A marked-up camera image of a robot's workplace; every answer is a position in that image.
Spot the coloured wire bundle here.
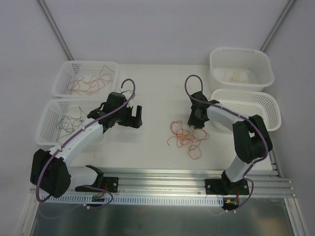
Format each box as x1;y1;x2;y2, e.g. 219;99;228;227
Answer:
167;120;210;160

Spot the red wire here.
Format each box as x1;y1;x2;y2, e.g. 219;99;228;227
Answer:
67;64;117;95
71;76;109;95

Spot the yellow wire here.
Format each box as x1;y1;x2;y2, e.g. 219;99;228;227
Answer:
223;70;249;82

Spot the black wire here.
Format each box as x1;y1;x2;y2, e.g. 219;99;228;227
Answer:
56;106;89;144
57;115;82;135

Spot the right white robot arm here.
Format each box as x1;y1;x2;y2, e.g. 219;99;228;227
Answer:
188;91;273;195

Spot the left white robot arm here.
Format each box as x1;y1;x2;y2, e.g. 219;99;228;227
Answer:
30;90;142;198

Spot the front right white basket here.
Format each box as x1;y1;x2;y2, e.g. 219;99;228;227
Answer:
211;89;282;131

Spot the white basket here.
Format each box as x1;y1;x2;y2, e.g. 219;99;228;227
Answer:
51;60;119;98
35;98;103;146
211;89;282;131

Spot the rear right white tub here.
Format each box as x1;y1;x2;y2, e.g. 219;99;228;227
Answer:
209;47;275;92

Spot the rear left white basket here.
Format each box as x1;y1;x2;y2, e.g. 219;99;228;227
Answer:
51;60;119;98

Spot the front left white basket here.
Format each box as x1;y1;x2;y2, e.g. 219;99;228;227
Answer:
35;98;103;146

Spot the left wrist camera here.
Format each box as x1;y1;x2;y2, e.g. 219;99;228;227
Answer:
120;88;135;108

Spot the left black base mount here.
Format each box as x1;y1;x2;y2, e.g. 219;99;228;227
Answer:
101;177;119;193

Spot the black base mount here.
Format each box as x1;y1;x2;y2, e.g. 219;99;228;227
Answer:
205;178;250;196
101;177;119;193

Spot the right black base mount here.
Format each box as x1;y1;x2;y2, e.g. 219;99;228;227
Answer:
205;178;250;196

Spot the left frame post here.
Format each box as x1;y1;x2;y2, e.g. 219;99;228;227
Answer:
36;0;74;60

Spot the frame post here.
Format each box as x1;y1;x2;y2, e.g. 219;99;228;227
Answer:
259;0;297;53
36;0;74;60

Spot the aluminium rail frame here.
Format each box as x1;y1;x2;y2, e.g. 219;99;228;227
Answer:
19;147;308;236

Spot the right frame post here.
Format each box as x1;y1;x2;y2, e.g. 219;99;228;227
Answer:
259;0;297;53

